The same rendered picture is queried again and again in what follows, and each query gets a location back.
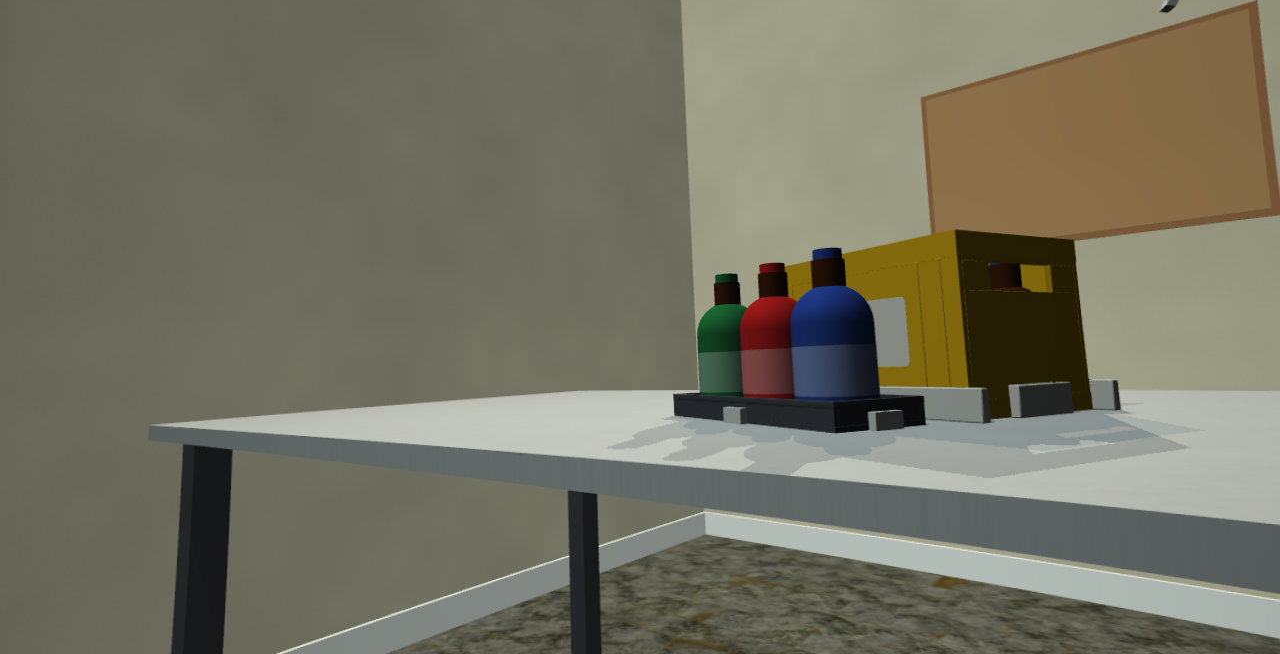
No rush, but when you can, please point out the red bottle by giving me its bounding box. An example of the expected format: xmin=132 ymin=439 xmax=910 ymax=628
xmin=740 ymin=262 xmax=797 ymax=399

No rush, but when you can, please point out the black tray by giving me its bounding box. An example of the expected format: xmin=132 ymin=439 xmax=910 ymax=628
xmin=673 ymin=392 xmax=925 ymax=433

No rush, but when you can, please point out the green bottle with pale green label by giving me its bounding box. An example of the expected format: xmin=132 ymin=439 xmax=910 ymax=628
xmin=698 ymin=274 xmax=748 ymax=397

